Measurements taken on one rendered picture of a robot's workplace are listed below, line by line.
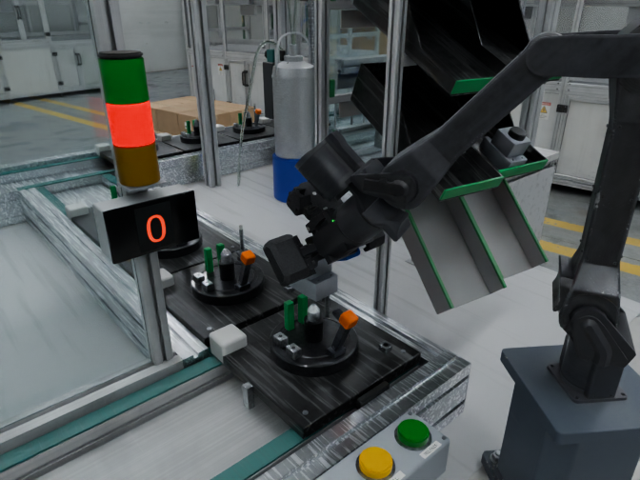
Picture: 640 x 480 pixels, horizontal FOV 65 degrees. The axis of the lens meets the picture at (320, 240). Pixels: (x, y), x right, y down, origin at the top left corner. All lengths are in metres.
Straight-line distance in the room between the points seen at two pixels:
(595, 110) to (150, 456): 4.23
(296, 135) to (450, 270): 0.85
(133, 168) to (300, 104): 1.01
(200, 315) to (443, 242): 0.45
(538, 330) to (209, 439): 0.69
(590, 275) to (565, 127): 4.09
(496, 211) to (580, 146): 3.59
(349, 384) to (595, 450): 0.31
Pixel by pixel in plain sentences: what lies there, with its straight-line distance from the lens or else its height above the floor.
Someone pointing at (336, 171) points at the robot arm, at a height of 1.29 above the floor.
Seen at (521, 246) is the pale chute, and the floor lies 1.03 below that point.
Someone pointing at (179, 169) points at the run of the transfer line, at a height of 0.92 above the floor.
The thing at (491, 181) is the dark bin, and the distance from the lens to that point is 0.87.
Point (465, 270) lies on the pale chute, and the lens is 0.95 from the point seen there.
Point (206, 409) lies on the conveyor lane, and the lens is 0.81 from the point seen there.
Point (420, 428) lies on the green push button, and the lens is 0.70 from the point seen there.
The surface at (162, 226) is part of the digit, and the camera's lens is 0.69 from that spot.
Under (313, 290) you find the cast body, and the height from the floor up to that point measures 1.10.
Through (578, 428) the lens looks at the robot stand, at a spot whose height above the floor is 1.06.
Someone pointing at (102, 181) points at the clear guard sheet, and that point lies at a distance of 0.71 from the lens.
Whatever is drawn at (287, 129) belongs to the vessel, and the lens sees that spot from 1.63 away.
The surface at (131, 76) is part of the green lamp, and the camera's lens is 0.64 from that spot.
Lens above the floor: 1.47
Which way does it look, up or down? 25 degrees down
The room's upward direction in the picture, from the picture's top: straight up
